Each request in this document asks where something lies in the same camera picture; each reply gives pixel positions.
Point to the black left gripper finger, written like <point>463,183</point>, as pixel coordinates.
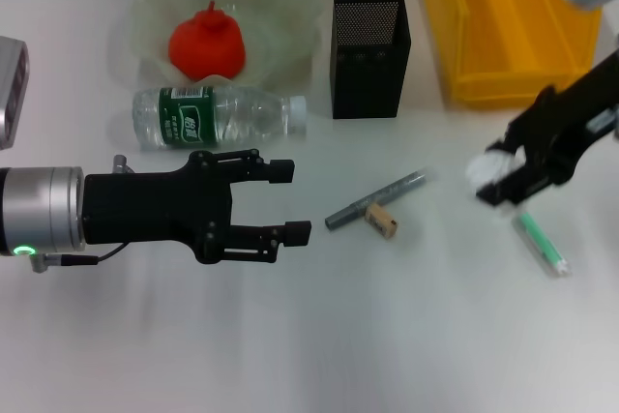
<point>297,233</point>
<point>283,171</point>

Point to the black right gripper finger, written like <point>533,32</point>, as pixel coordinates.
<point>508,144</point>
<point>512,188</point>

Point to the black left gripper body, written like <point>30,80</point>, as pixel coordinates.
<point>155,210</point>

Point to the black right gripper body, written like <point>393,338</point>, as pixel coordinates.
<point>566,127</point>

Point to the white paper ball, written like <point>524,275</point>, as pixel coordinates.
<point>488,166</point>

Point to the green pen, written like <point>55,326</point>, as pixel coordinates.
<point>544,246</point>

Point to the clear bottle with green label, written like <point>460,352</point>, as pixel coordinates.
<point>227,113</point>

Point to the red soft tomato toy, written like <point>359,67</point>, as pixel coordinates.
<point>208,45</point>

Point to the grey marker pen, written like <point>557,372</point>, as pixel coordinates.
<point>348,212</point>

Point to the black mesh pen holder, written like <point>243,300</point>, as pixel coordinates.
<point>367,84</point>

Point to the translucent green fruit bowl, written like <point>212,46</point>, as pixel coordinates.
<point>280,11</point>

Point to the small beige cork block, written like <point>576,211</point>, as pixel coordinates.
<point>382,222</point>

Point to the yellow plastic bin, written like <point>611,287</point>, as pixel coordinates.
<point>512,11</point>

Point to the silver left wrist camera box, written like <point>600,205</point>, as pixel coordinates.
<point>12,94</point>

